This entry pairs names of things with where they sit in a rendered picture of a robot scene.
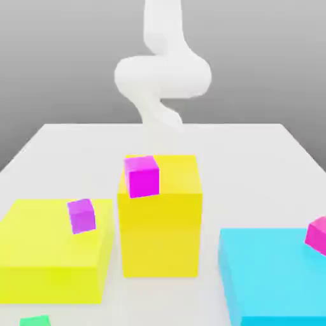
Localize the small purple cube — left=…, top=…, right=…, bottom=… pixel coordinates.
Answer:
left=66, top=198, right=97, bottom=235

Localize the large cyan box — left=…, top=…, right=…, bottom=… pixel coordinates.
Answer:
left=218, top=227, right=326, bottom=326

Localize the large lime yellow box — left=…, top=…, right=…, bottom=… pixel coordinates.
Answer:
left=0, top=198, right=115, bottom=305

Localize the small green cube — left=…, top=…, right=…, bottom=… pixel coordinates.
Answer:
left=19, top=315, right=52, bottom=326

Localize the small pink cube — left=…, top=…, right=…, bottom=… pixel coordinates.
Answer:
left=304, top=216, right=326, bottom=257

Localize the large golden yellow box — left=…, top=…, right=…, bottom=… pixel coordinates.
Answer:
left=117, top=154, right=204, bottom=279

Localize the small magenta cube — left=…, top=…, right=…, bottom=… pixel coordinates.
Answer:
left=124, top=155, right=160, bottom=199

